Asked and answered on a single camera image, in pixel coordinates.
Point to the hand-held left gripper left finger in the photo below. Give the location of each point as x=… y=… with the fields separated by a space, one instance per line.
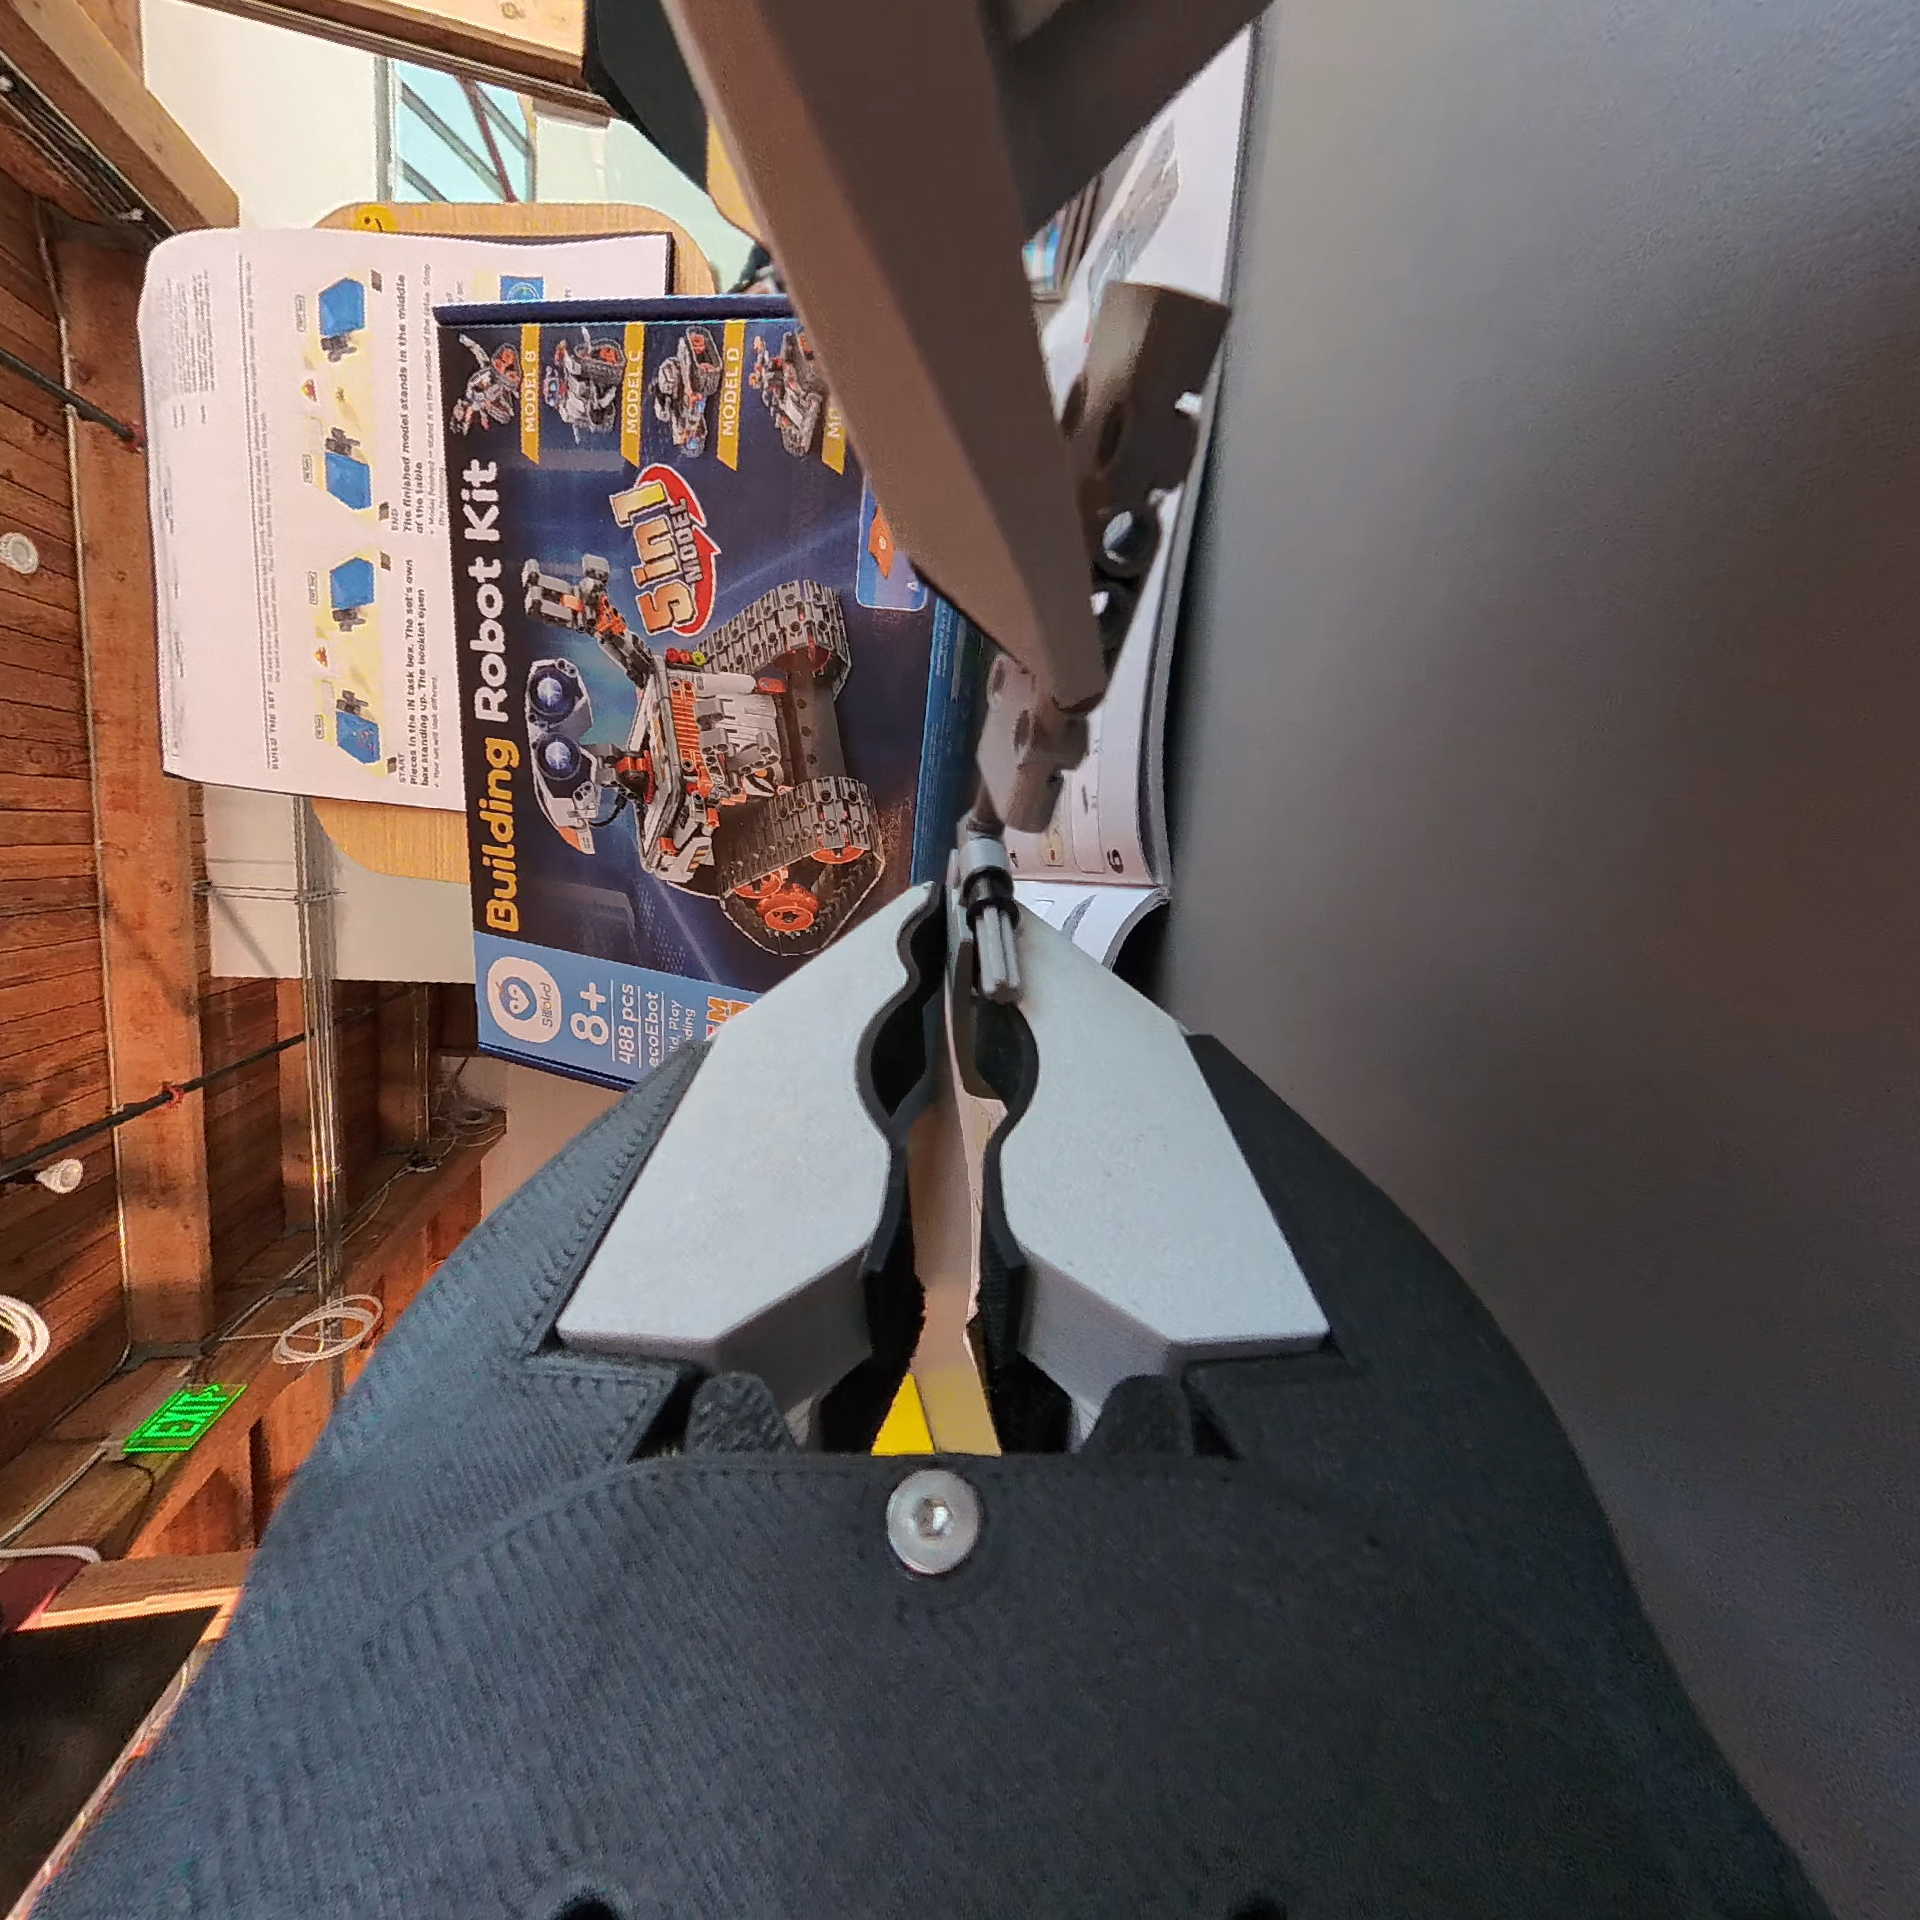
x=734 y=1200

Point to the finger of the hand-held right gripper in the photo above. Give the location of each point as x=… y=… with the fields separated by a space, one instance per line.
x=902 y=300

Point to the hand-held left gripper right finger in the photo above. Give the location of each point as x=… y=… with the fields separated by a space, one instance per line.
x=1156 y=1200

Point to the grey curved building piece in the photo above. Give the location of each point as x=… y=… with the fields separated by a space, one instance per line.
x=994 y=945

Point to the grey holed building beam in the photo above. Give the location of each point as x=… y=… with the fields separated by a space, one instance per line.
x=1036 y=750

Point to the grey desk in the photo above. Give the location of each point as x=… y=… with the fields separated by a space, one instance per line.
x=1575 y=750

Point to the glass window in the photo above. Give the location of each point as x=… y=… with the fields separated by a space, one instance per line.
x=451 y=134

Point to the blue robot kit box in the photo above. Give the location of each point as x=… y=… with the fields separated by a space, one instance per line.
x=524 y=931

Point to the open instruction booklet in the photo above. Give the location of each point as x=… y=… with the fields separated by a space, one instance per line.
x=1133 y=780

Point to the white printed instruction sheet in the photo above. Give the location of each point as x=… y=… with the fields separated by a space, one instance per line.
x=270 y=523

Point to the green exit sign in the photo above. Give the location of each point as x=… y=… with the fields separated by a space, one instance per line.
x=182 y=1418

